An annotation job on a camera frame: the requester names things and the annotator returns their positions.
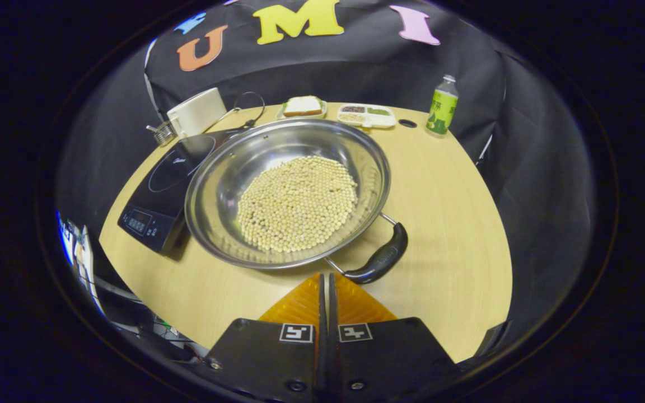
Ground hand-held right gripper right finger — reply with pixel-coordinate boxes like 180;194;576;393
328;273;457;392

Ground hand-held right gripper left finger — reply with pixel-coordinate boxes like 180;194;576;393
205;273;326;395

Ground stainless steel pot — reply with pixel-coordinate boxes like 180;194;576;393
184;118;409;285

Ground black induction cooktop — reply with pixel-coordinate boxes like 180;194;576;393
117;128;250;255

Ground pile of soybeans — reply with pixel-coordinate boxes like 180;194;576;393
236;156;359;254

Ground white divided grain tray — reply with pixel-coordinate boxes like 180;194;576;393
337;104;397;129

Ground white rectangular plate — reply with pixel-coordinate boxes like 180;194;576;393
276;101;328;120

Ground green drink bottle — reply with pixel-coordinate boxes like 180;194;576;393
426;75;460;136

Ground sandwich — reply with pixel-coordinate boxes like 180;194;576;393
282;95;323;117

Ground white toaster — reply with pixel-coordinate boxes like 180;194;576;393
167;87;228;139

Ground black backdrop cloth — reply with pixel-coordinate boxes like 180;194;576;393
54;0;597;359

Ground white toaster cable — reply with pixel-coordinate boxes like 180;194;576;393
205;108;245;134

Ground metal wire rack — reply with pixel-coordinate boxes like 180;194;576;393
146;120;178;147

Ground black power cable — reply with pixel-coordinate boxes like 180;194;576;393
233;91;266;129

